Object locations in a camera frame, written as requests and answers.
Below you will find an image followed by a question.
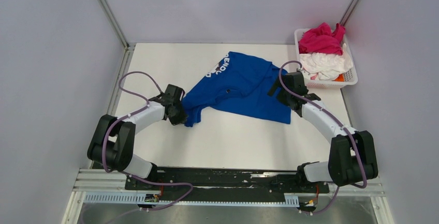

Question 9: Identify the blue printed t-shirt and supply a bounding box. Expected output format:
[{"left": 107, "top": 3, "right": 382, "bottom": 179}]
[{"left": 182, "top": 51, "right": 291, "bottom": 127}]

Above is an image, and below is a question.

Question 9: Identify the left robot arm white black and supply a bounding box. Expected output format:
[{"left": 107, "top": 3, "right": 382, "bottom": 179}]
[{"left": 87, "top": 84, "right": 187, "bottom": 189}]

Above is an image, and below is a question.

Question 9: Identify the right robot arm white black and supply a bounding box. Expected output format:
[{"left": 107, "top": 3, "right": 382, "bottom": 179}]
[{"left": 268, "top": 72, "right": 378, "bottom": 192}]

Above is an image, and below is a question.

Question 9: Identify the white t-shirt in basket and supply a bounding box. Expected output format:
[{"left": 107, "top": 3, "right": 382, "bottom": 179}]
[{"left": 299, "top": 43, "right": 354, "bottom": 81}]

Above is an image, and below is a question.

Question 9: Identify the white plastic laundry basket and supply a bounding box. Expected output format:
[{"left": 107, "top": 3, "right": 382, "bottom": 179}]
[{"left": 294, "top": 23, "right": 358, "bottom": 89}]

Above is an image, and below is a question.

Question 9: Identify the orange garment in basket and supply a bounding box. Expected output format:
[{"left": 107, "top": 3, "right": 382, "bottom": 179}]
[{"left": 333, "top": 74, "right": 345, "bottom": 82}]

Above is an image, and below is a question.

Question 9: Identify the pink t-shirt in basket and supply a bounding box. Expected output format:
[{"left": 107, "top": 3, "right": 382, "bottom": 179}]
[{"left": 298, "top": 23, "right": 346, "bottom": 55}]

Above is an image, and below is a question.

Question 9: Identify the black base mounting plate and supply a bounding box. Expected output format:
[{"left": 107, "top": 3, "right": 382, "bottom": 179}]
[{"left": 125, "top": 167, "right": 329, "bottom": 203}]

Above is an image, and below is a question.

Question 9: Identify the aluminium frame rail left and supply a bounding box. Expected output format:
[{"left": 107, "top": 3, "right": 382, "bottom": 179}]
[{"left": 97, "top": 0, "right": 129, "bottom": 50}]

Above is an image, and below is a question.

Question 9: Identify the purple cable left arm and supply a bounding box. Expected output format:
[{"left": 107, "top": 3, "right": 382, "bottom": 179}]
[{"left": 101, "top": 71, "right": 194, "bottom": 212}]

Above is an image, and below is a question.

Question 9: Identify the aluminium front frame rail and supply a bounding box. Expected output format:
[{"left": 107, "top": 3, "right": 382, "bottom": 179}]
[{"left": 72, "top": 168, "right": 386, "bottom": 198}]

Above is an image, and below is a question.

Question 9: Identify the white slotted cable duct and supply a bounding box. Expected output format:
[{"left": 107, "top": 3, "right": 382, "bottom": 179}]
[{"left": 83, "top": 192, "right": 300, "bottom": 207}]

